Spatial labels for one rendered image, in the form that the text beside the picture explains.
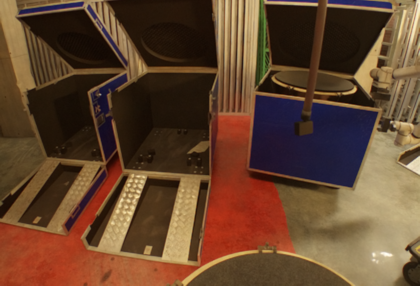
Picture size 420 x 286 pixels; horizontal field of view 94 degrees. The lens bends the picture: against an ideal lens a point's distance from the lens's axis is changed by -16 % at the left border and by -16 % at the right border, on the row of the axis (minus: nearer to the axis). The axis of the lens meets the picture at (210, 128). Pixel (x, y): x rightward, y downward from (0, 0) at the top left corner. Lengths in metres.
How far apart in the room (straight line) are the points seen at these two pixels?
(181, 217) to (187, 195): 0.22
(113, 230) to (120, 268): 0.32
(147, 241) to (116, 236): 0.24
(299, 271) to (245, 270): 0.18
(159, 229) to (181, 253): 0.30
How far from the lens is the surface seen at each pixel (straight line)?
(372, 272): 2.07
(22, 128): 4.24
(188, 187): 2.11
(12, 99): 4.11
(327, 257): 1.99
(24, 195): 2.74
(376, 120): 2.08
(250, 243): 1.91
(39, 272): 2.10
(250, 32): 3.74
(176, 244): 1.85
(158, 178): 2.29
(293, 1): 2.12
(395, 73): 2.19
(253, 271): 0.84
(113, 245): 1.97
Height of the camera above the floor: 1.52
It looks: 26 degrees down
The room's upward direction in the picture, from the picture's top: straight up
